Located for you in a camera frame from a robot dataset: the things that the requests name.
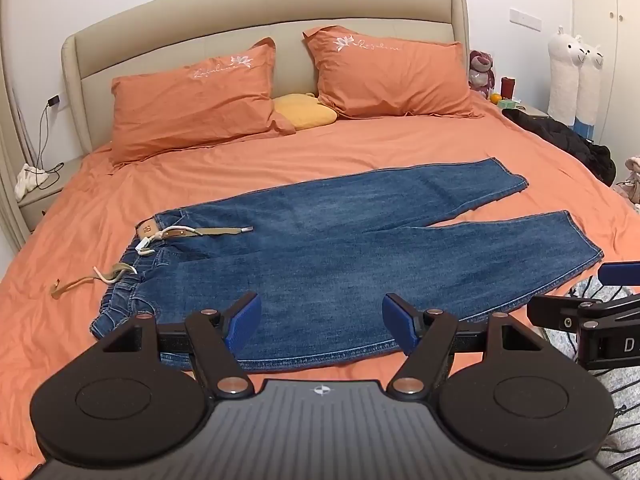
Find pink bag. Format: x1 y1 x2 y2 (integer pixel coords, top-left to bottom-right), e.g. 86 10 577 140
612 156 640 205

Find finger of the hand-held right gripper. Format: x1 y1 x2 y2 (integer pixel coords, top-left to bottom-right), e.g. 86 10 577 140
527 294 640 332
599 261 640 287

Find white wall switch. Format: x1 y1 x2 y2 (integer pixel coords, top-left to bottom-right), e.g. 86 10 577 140
508 8 542 29

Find white crumpled cloth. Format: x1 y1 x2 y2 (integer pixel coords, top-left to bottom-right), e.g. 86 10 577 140
13 163 54 199

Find black charging cable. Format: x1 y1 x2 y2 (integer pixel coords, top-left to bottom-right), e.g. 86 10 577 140
37 102 66 187

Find white wardrobe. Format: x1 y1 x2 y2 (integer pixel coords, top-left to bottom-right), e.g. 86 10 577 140
570 0 640 188

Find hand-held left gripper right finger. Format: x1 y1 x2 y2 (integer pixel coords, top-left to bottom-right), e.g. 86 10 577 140
381 293 546 401

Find orange embroidered pillow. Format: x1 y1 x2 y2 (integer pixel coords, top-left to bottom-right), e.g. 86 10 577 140
302 25 486 121
108 37 297 167

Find black jacket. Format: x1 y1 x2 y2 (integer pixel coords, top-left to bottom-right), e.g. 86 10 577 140
502 108 617 187

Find blue denim pants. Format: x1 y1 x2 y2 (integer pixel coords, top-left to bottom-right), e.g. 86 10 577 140
49 157 605 374

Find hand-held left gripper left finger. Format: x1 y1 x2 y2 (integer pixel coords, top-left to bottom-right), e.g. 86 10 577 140
102 291 263 401

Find white alpaca plush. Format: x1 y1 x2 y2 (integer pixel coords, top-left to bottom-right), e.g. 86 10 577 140
575 42 607 142
546 25 587 127

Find beige nightstand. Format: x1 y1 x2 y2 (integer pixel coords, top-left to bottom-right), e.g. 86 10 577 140
17 155 85 235
500 102 551 122

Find white cloth with black lines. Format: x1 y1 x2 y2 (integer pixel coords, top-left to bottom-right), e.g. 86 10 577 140
544 275 640 463

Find pink plush bear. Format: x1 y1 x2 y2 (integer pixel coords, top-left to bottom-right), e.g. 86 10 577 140
468 50 496 98

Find yellow cushion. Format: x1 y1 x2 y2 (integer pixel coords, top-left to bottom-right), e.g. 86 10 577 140
272 92 339 131

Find beige padded headboard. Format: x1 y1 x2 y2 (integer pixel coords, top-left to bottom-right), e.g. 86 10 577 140
61 0 472 155

